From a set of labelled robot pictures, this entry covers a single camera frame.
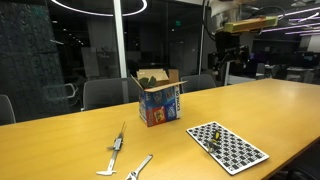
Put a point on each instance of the dark green item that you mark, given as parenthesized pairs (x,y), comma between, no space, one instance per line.
(147,82)

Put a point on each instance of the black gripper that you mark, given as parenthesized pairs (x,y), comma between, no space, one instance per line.
(228,41)

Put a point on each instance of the checkered calibration board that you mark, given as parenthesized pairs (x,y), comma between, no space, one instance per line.
(230,148)

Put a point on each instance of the grey office chair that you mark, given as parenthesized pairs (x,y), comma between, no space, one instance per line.
(103,93)
(198,82)
(6,110)

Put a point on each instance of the yellow black pliers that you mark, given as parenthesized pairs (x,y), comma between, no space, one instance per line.
(213,141)

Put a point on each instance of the blue cardboard snack box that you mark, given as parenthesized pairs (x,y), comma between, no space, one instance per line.
(160,106)

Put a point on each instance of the silver adjustable wrench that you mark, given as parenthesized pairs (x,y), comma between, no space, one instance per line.
(140,168)

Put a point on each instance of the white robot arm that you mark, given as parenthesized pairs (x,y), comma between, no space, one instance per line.
(226,13)

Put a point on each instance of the white window pillar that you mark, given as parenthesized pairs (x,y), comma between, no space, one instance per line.
(120,40)

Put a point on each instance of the metal caliper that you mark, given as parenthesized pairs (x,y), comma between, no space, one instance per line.
(115,150)

